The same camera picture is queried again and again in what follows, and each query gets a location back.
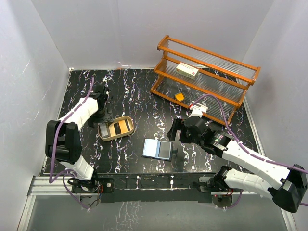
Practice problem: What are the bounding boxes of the black credit card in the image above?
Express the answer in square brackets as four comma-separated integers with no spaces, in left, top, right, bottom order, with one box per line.
[158,141,172,159]

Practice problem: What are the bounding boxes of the stack of credit cards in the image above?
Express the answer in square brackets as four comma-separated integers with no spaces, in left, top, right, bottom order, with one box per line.
[99,123,110,138]

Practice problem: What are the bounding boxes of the black blue card holder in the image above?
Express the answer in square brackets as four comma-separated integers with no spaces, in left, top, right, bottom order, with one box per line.
[141,139,173,161]

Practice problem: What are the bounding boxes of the beige oval plastic tray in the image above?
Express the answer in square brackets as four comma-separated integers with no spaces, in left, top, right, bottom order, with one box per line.
[98,115,134,141]

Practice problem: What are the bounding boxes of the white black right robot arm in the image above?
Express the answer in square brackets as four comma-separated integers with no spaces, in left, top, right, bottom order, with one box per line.
[167,115,308,213]

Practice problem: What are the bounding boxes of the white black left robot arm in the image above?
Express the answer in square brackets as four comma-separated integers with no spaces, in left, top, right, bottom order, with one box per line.
[45,85,113,192]

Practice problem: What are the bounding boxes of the black card in tray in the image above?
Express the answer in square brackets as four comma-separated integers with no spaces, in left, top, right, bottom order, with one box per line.
[114,122,122,135]

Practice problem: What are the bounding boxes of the white black small device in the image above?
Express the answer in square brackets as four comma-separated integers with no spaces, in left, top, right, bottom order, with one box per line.
[189,101,208,113]

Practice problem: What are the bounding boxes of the small orange yellow block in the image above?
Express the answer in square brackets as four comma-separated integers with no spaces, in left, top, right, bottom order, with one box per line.
[175,93,185,102]

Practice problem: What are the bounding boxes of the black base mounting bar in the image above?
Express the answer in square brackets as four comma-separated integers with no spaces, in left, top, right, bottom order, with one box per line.
[98,173,217,203]

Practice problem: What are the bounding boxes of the orange wooden shelf rack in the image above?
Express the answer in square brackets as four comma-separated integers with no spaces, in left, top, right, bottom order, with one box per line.
[151,35,260,124]

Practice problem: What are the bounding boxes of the white red small box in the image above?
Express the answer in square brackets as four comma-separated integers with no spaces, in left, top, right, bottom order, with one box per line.
[176,62,199,80]

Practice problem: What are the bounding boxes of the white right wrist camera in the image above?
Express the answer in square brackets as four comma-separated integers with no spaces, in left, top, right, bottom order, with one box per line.
[189,105,203,118]

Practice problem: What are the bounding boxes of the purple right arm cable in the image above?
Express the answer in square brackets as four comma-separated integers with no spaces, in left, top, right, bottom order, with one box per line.
[190,94,308,206]

